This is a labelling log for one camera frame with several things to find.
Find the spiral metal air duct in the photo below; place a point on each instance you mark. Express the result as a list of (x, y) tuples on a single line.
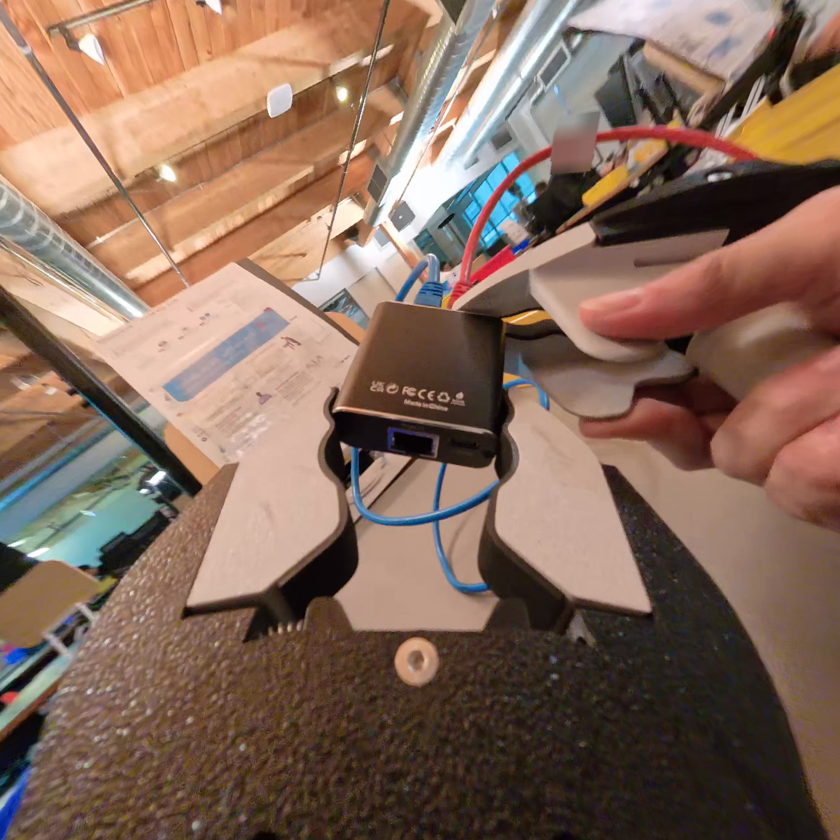
[(525, 65), (426, 98)]

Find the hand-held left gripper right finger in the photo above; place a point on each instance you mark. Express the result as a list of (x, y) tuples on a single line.
[(571, 525)]

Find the printed instruction sheet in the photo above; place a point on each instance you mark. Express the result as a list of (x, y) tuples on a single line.
[(216, 354)]

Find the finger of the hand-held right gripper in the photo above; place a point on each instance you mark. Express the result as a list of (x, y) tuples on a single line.
[(564, 262), (590, 387)]

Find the beige board stand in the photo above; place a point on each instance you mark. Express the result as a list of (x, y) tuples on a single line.
[(39, 604)]

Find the white ceiling access point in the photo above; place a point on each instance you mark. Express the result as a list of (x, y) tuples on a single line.
[(280, 100)]

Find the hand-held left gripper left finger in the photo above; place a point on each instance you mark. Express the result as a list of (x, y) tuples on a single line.
[(275, 512)]

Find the black network splitter box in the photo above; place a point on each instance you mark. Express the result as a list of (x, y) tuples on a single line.
[(420, 354)]

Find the person's right hand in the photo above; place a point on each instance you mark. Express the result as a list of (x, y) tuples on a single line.
[(774, 446)]

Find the grey desk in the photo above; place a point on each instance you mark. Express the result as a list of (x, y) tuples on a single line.
[(722, 590)]

